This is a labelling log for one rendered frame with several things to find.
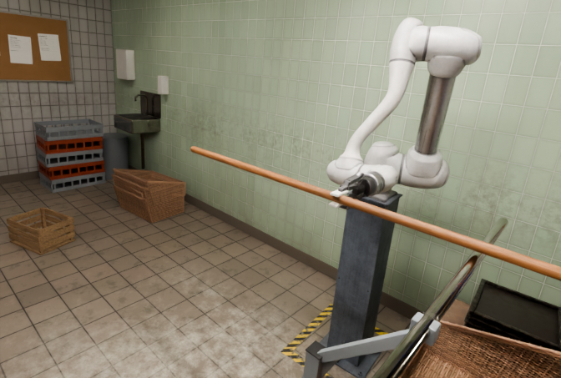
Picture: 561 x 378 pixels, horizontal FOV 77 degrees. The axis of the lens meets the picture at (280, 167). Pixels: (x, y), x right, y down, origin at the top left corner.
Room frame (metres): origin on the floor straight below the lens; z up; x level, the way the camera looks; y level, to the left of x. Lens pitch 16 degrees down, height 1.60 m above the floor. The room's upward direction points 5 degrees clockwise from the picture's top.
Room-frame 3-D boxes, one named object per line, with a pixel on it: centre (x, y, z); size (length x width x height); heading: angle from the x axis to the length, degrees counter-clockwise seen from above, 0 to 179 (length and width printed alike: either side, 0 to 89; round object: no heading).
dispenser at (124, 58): (4.58, 2.05, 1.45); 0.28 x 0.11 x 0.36; 50
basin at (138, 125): (4.16, 1.75, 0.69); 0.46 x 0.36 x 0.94; 50
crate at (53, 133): (4.07, 2.51, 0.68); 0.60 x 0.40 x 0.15; 140
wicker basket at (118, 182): (3.45, 1.36, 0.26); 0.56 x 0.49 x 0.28; 56
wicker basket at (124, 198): (3.46, 1.35, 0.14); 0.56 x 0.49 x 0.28; 56
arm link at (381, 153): (1.74, -0.51, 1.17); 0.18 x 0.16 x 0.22; 71
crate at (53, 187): (4.07, 2.52, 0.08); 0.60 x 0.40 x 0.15; 142
